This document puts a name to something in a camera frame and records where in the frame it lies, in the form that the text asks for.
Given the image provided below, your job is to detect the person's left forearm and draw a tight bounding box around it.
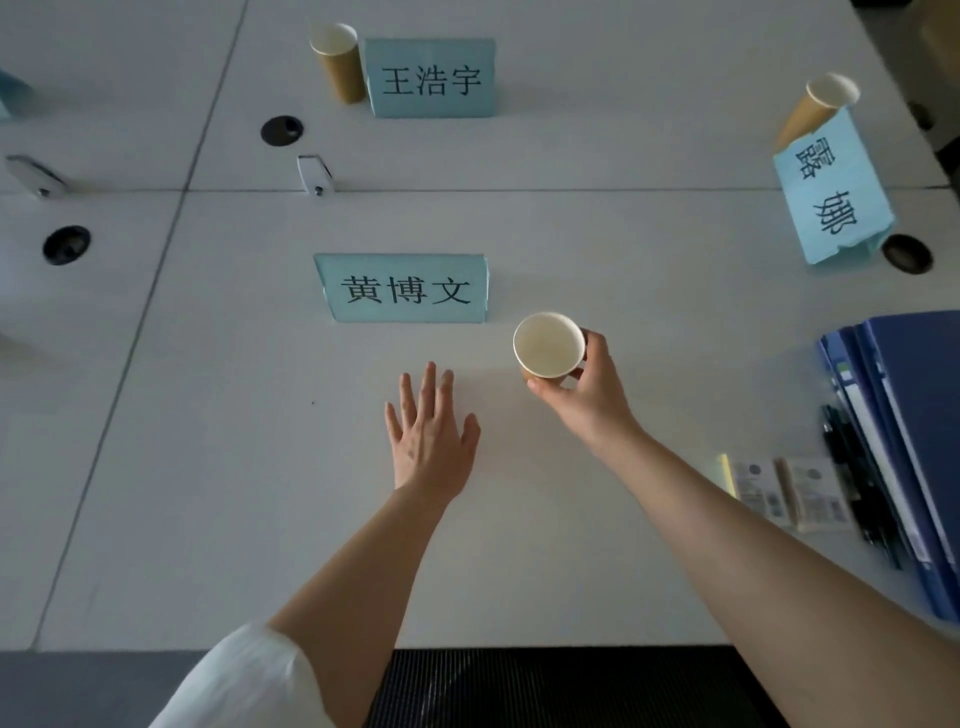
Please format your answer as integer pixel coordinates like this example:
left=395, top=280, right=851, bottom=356
left=267, top=485, right=453, bottom=728

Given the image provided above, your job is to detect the black click pen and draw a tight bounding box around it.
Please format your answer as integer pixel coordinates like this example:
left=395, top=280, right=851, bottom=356
left=819, top=408, right=871, bottom=526
left=821, top=404, right=883, bottom=549

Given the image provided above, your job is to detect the black cable grommet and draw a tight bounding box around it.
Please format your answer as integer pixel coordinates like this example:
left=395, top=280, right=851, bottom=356
left=881, top=233, right=936, bottom=276
left=260, top=115, right=306, bottom=148
left=41, top=224, right=93, bottom=268

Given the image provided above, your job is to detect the person's right forearm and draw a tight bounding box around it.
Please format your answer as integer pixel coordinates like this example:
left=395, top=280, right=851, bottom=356
left=598, top=425, right=960, bottom=728

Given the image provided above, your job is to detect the person's right hand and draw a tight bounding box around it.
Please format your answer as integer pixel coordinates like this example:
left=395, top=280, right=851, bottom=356
left=526, top=329, right=646, bottom=463

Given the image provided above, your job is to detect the stack of blue folders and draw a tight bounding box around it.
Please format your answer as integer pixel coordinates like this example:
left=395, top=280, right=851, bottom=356
left=815, top=309, right=960, bottom=624

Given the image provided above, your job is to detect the brown paper cup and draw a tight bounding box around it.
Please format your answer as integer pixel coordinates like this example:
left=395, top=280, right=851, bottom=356
left=308, top=22, right=369, bottom=106
left=773, top=71, right=862, bottom=154
left=512, top=311, right=588, bottom=388

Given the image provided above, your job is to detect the person's left hand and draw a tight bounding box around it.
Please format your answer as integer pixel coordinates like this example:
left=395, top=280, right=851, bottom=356
left=384, top=362, right=482, bottom=511

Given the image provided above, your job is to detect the person's white clothing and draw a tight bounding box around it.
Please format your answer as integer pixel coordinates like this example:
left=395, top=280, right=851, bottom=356
left=149, top=620, right=336, bottom=728

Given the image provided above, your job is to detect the small white note pad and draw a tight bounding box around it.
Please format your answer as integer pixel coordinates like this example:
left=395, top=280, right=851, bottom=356
left=773, top=455, right=856, bottom=534
left=716, top=452, right=795, bottom=530

